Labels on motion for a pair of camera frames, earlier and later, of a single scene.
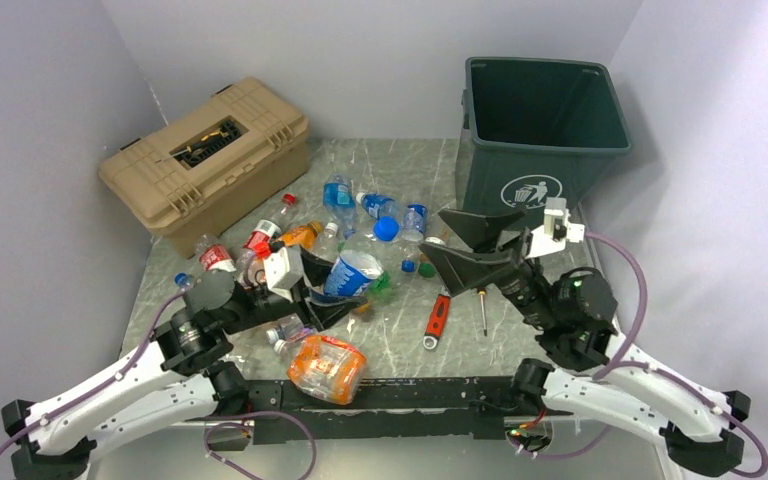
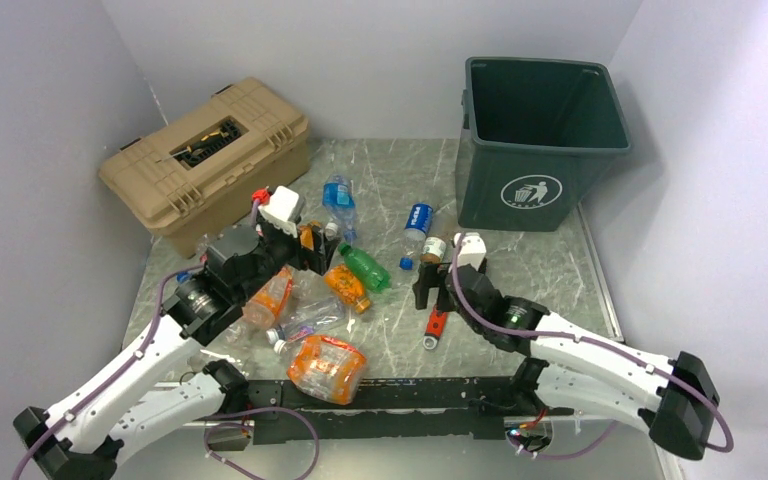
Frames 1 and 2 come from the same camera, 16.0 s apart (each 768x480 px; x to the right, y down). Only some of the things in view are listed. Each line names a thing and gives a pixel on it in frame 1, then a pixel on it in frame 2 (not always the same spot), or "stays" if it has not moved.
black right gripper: [464, 269] -> [428, 278]
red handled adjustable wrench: [436, 321] stays
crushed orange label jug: [327, 369] stays
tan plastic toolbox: [197, 178] stays
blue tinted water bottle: [339, 197] stays
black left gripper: [325, 314] -> [316, 259]
